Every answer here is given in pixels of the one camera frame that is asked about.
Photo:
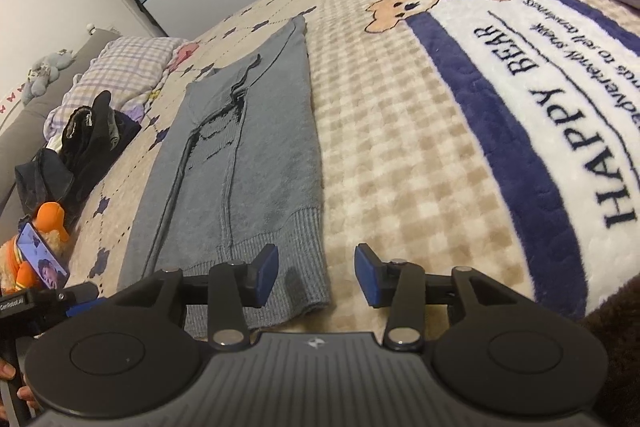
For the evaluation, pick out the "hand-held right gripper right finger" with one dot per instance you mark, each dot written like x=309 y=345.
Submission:
x=364 y=276

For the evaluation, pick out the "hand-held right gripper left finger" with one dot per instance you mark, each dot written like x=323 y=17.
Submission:
x=268 y=274

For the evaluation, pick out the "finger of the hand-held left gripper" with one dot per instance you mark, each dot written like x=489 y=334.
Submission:
x=85 y=308

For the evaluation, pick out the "grey knit sweater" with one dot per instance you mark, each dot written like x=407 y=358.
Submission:
x=270 y=157

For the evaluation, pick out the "person's left hand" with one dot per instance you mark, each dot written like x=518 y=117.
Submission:
x=27 y=399

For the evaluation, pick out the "smartphone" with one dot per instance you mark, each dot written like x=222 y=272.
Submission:
x=42 y=257

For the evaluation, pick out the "orange plush toy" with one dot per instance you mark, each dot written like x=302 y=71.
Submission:
x=50 y=217

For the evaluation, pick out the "dark blue jeans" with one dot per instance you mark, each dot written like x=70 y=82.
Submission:
x=42 y=177

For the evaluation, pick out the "beige bear printed blanket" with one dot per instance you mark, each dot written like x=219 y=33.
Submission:
x=400 y=132

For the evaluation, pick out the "black garment pile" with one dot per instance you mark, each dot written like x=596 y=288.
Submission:
x=95 y=142

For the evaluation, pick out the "grey plush toy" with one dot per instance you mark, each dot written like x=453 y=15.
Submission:
x=45 y=74

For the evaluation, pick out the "purple checked pillow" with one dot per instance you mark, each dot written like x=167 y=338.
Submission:
x=120 y=67

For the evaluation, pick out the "brown fleece garment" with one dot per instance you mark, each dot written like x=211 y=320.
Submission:
x=617 y=357

